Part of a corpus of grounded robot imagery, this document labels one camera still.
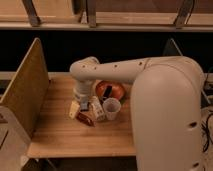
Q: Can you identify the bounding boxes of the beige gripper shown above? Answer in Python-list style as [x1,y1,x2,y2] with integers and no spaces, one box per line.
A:
[73,80,94,103]

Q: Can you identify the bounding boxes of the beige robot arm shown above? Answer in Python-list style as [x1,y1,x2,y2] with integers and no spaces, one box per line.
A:
[70,56,204,171]

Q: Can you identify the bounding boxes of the white patterned box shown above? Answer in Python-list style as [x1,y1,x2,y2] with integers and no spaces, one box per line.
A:
[91,96,105,122]

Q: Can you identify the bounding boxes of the white paper cup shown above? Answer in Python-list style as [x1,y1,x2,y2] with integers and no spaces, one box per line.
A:
[103,98,121,120]

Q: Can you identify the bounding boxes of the orange bowl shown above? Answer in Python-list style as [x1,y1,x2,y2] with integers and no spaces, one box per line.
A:
[95,81,126,101]

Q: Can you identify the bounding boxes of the left wooden side panel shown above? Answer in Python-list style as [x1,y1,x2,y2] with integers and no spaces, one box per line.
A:
[0,38,49,138]

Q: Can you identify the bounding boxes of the black cables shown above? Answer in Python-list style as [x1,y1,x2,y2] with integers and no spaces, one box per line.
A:
[199,111,213,154]

